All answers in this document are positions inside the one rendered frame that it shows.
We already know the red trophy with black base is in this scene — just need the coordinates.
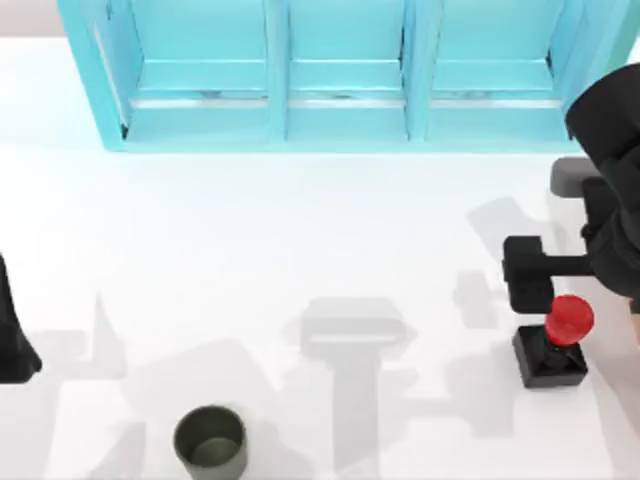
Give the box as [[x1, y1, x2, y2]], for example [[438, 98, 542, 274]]
[[513, 294, 597, 391]]

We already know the dark green cup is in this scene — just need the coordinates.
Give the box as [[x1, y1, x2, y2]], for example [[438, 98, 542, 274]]
[[172, 405, 249, 479]]

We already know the light blue rack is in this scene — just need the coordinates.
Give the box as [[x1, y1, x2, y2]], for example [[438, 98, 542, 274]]
[[55, 0, 640, 155]]

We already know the pale grey rounded box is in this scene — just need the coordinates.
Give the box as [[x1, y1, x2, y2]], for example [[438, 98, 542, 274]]
[[549, 155, 595, 199]]

